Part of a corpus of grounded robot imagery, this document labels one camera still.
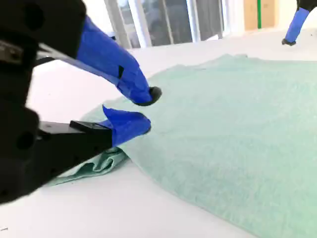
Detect green t-shirt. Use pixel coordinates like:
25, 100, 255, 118
53, 54, 317, 238

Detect tan panel with green stripe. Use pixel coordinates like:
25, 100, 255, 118
244, 0, 277, 32

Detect white framed window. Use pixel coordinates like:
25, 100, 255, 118
104, 0, 225, 49

